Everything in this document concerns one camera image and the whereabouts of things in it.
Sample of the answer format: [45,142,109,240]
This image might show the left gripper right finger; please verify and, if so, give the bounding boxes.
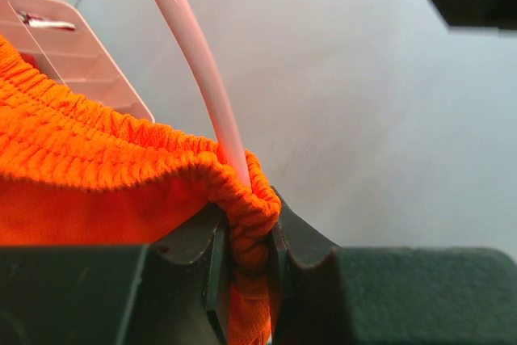
[268,205,516,344]

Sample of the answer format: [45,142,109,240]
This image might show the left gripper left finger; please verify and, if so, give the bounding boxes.
[1,204,230,344]

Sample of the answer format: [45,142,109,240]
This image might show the orange red shorts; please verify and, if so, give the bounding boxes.
[1,40,282,344]

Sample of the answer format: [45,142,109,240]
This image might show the pink hanger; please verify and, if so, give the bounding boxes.
[154,0,251,187]

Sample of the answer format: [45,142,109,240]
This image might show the red item in organizer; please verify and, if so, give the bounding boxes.
[20,53,40,69]

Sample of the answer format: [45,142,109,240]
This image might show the pink compartment organizer box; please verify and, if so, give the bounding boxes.
[1,0,154,122]

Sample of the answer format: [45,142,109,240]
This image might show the red white packet in organizer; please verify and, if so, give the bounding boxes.
[16,11,76,31]

